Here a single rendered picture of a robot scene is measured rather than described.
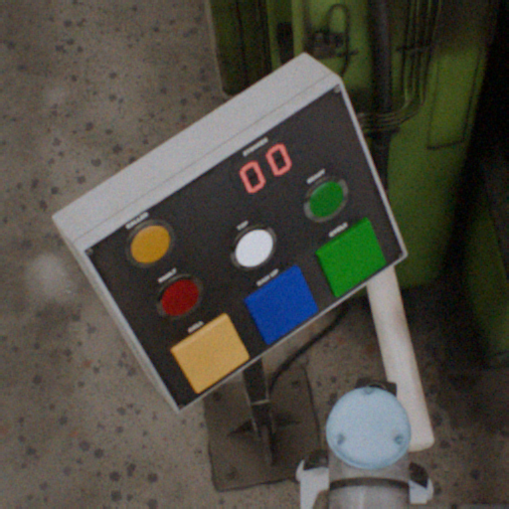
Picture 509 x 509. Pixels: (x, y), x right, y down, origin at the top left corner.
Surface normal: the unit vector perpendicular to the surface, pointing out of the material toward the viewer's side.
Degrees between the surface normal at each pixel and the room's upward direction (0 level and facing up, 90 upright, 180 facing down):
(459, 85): 90
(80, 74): 0
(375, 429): 0
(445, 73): 90
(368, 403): 1
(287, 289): 60
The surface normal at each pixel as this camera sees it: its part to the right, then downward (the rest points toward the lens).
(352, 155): 0.47, 0.47
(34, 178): -0.06, -0.36
